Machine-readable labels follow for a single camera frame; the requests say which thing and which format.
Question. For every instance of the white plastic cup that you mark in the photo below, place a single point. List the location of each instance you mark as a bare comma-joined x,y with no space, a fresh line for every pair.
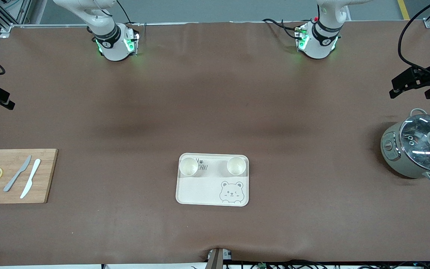
189,167
236,166

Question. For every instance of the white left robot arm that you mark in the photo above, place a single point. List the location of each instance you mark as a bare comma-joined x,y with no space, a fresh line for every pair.
321,41

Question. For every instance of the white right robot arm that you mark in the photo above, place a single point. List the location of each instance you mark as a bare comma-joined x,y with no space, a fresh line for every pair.
112,45

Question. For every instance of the glass pot lid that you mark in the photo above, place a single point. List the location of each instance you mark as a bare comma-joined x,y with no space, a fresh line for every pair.
420,149

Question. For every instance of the grey plastic knife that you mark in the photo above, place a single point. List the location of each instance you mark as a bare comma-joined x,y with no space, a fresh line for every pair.
20,170

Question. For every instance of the green electric cooking pot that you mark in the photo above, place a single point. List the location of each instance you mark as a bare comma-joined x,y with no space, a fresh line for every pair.
398,164

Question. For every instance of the white plastic knife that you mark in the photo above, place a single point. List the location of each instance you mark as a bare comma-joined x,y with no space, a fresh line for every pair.
33,172

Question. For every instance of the bamboo cutting board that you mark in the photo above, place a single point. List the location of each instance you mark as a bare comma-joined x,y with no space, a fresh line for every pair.
47,175

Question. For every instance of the cream bear print tray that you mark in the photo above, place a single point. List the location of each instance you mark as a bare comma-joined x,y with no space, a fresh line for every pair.
203,190

